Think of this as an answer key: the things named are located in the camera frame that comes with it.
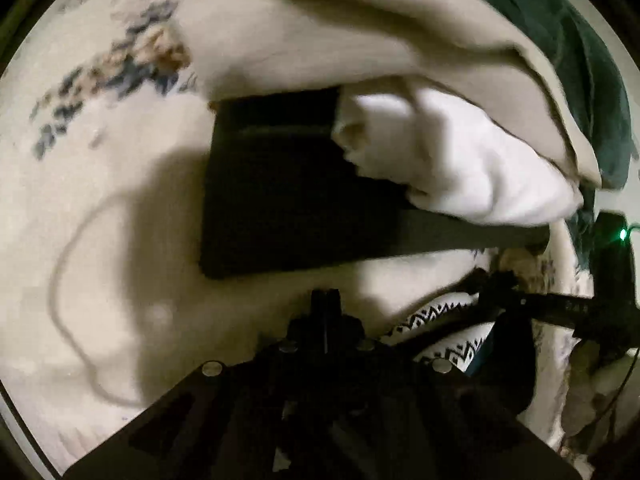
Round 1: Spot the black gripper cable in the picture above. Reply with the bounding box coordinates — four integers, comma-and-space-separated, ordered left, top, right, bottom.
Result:
585, 355, 638, 461

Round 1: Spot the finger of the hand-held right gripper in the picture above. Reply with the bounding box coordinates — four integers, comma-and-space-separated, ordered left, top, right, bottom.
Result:
462, 269, 526, 313

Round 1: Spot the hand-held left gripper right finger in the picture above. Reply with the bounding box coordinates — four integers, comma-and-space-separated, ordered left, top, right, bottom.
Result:
326, 289, 583, 480

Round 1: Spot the cream floral print blanket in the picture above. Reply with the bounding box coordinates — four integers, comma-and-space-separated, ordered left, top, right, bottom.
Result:
0, 0, 596, 476

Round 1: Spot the dark green cloth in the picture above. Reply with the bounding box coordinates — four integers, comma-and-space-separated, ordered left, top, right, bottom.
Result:
435, 0, 635, 191

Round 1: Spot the black white zigzag cloth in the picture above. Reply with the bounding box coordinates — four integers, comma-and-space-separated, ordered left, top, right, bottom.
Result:
382, 296, 488, 376

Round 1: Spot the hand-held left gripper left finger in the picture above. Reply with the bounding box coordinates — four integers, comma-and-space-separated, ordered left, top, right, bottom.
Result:
65, 289, 327, 480

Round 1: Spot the black garment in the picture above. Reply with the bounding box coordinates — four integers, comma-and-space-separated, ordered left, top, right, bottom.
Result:
199, 86, 551, 281

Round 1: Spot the thin grey cable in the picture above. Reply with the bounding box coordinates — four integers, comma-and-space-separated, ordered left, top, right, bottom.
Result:
46, 195, 146, 408

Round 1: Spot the person's right hand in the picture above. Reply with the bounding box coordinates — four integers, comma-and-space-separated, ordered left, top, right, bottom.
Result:
565, 341, 632, 436

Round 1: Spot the beige cloth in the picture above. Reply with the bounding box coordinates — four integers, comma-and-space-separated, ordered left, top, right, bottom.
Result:
172, 0, 603, 186

